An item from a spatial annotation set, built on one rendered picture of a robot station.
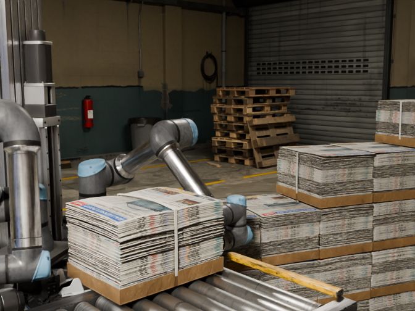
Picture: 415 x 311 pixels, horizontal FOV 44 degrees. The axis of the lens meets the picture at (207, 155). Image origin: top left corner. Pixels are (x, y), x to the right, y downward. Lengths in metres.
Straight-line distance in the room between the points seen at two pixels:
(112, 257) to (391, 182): 1.51
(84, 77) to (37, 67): 7.21
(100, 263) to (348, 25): 8.81
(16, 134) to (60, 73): 7.58
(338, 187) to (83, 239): 1.23
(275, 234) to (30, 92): 1.14
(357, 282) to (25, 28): 1.79
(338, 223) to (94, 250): 1.25
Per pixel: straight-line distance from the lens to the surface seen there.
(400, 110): 2.75
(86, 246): 1.51
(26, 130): 1.43
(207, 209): 1.51
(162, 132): 1.92
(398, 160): 2.53
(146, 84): 9.89
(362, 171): 2.41
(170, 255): 1.47
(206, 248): 1.55
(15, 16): 2.02
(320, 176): 2.28
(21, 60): 2.03
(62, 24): 9.07
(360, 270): 2.52
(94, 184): 2.20
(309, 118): 10.34
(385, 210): 2.54
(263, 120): 8.58
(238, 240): 1.92
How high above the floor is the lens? 1.38
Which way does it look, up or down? 8 degrees down
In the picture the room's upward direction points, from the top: straight up
